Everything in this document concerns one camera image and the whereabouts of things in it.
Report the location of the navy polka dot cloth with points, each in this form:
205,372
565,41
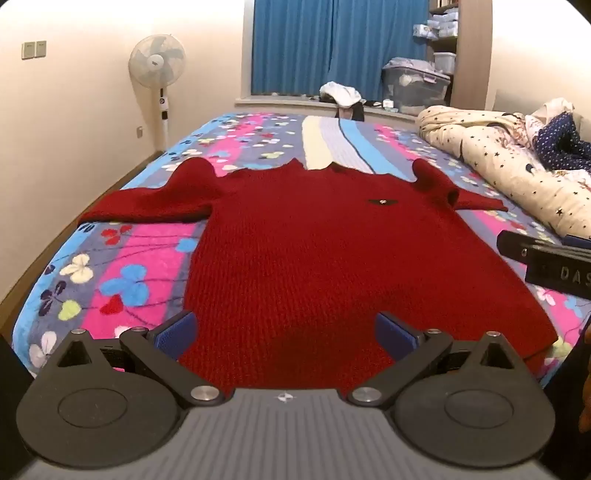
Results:
558,138

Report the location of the blue curtain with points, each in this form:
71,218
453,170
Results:
323,46

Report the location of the white packets on shelf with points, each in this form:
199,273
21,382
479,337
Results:
438,25

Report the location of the window sill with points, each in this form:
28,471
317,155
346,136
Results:
277,102

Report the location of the white clothes pile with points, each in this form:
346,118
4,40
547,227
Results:
341,92

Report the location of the dark cloth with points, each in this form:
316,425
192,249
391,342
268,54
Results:
351,113

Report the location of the wall switch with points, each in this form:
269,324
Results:
41,49
28,50

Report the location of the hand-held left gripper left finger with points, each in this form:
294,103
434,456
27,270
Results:
178,336

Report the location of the cream star print quilt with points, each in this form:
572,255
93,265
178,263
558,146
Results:
498,161

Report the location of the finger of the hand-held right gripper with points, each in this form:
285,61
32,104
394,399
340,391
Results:
578,241
531,249

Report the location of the large clear storage box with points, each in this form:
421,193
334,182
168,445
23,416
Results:
415,87

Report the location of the floral striped bed sheet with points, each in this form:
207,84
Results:
138,258

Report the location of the white standing fan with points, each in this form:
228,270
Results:
158,60

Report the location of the cream floral cloth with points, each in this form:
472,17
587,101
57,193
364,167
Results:
551,108

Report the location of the red knit sweater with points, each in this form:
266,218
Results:
300,240

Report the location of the small clear storage box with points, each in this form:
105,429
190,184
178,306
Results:
444,62

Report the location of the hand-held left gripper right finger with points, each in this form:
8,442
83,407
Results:
396,336

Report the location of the wooden shelf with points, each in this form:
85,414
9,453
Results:
473,55

